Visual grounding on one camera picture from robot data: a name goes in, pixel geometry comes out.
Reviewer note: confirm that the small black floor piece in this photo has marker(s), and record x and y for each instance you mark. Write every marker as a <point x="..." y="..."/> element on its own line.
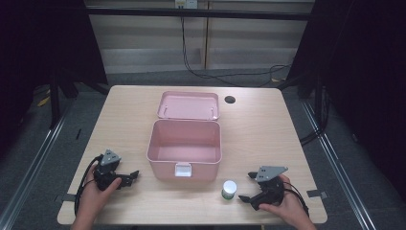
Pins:
<point x="78" y="134"/>

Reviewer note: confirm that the black horizontal frame bar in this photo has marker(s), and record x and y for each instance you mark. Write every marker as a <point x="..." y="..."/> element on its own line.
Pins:
<point x="198" y="13"/>

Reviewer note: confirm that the metal floor rail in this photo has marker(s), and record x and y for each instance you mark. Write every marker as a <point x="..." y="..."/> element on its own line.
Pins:
<point x="28" y="172"/>
<point x="341" y="172"/>

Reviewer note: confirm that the pink storage box with lid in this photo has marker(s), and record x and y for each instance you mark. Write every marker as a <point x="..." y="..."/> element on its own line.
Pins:
<point x="185" y="143"/>

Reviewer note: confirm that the white wall socket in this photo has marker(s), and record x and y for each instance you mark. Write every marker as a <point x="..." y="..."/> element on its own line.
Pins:
<point x="186" y="3"/>

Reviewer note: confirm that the person's left hand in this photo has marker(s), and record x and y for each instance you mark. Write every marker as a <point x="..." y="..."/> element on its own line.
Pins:
<point x="92" y="199"/>

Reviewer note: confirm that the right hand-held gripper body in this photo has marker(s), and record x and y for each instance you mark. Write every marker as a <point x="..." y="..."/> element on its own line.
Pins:
<point x="269" y="188"/>

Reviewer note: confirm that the yellow floor tape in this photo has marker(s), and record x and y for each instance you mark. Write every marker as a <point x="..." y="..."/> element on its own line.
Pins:
<point x="43" y="101"/>

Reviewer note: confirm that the grey tape strip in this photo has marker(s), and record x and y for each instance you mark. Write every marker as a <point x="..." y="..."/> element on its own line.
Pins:
<point x="317" y="193"/>
<point x="65" y="197"/>

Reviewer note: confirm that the person's right hand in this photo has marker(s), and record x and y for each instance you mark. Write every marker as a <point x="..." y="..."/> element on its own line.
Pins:
<point x="292" y="207"/>

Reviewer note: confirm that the white jar with green label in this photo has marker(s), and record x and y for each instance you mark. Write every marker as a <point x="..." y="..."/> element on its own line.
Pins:
<point x="229" y="189"/>

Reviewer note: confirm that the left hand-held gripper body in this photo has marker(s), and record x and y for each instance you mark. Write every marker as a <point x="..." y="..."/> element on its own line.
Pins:
<point x="107" y="169"/>

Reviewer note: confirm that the black curtain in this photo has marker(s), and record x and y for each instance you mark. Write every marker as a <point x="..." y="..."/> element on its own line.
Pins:
<point x="38" y="48"/>
<point x="360" y="64"/>

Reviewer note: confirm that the black metal stand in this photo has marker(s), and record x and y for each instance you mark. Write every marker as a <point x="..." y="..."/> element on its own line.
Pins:
<point x="55" y="102"/>

